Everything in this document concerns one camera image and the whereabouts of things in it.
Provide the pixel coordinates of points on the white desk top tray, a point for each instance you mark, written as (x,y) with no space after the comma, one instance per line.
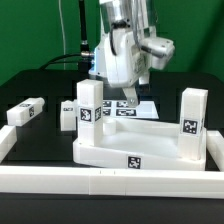
(138,144)

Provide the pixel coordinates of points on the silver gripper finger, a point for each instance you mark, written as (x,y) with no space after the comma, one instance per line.
(131,96)

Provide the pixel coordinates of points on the white fence wall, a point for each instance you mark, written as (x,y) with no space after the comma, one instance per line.
(215,146)
(119,182)
(8,138)

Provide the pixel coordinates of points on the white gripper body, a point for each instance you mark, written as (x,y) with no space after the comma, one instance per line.
(127,52)

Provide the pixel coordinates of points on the white front fence wall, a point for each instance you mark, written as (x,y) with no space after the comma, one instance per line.
(119,182)

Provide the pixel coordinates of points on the white left fence wall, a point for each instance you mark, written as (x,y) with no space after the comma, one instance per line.
(8,138)

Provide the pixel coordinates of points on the white right fence wall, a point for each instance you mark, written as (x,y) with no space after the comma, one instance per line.
(215,146)

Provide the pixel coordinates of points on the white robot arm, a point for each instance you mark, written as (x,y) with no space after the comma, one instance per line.
(125,11)

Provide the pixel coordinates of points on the white marker base plate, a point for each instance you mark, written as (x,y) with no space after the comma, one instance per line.
(120,108)

